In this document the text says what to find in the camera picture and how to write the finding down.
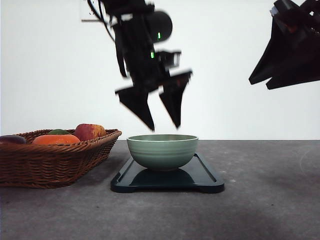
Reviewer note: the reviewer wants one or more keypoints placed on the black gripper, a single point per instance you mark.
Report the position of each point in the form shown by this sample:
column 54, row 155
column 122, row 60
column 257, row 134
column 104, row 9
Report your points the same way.
column 292, row 53
column 147, row 73

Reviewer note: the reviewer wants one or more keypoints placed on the light green ceramic bowl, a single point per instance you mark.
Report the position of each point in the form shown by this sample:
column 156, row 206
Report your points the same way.
column 162, row 152

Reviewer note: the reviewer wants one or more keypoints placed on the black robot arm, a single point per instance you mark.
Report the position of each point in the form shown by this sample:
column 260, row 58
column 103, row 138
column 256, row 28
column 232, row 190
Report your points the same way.
column 122, row 10

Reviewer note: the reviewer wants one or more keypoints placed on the brown wicker basket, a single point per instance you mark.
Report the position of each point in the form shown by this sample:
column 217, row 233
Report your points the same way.
column 51, row 166

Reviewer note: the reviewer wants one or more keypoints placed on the red yellow apple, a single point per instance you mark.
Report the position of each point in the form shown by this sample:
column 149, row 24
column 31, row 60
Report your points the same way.
column 88, row 131

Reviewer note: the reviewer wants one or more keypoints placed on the dark rectangular tray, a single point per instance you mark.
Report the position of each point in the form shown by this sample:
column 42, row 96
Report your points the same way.
column 195, row 177

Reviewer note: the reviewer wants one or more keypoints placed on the dark green fruit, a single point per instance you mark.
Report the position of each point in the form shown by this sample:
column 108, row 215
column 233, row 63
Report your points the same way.
column 58, row 132

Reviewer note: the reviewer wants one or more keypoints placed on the orange fruit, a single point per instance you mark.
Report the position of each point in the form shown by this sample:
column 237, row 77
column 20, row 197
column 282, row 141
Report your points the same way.
column 56, row 139

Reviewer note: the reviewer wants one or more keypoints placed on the dark purple fruit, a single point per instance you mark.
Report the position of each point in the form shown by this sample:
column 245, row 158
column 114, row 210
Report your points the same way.
column 14, row 139

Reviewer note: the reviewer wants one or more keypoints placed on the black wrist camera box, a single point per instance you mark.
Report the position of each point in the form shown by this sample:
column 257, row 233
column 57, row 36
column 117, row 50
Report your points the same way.
column 168, row 59

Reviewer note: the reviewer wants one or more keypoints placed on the white wall socket left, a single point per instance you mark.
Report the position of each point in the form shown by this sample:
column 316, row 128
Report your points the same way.
column 88, row 14

